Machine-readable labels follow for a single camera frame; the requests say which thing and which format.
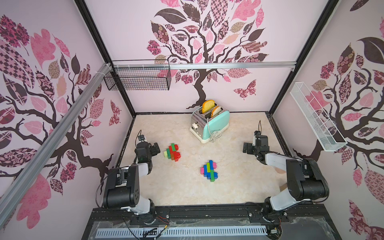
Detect red long lego brick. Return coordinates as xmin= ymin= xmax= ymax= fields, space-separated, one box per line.
xmin=174 ymin=152 xmax=179 ymax=162
xmin=169 ymin=146 xmax=175 ymax=161

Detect blue long lego brick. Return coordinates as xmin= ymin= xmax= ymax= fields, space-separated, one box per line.
xmin=209 ymin=160 xmax=214 ymax=171

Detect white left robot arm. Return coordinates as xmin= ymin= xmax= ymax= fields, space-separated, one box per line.
xmin=102 ymin=142 xmax=160 ymax=224

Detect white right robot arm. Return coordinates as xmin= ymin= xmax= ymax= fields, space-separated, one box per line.
xmin=243 ymin=131 xmax=330 ymax=218

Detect mint and cream toaster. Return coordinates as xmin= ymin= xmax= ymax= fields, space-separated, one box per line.
xmin=189 ymin=107 xmax=230 ymax=144

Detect toast slice right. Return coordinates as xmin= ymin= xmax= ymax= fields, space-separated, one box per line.
xmin=211 ymin=106 xmax=223 ymax=118

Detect toast slice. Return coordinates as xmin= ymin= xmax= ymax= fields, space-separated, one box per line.
xmin=211 ymin=106 xmax=223 ymax=118
xmin=202 ymin=100 xmax=216 ymax=114

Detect toast slice left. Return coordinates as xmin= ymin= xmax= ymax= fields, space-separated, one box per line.
xmin=202 ymin=100 xmax=216 ymax=114

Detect white wire shelf basket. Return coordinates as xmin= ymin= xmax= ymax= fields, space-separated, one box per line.
xmin=290 ymin=82 xmax=348 ymax=152

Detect black wire basket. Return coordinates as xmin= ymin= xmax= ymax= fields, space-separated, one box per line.
xmin=104 ymin=59 xmax=172 ymax=91

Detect white slotted cable duct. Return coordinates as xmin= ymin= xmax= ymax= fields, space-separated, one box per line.
xmin=95 ymin=226 xmax=268 ymax=240

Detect aluminium rail left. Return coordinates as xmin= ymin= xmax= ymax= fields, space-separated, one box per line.
xmin=1 ymin=63 xmax=112 ymax=228

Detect aluminium rail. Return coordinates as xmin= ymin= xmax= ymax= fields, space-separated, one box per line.
xmin=114 ymin=62 xmax=297 ymax=70
xmin=1 ymin=63 xmax=112 ymax=228

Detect aluminium rail back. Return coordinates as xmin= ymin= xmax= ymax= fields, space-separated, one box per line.
xmin=114 ymin=62 xmax=297 ymax=70

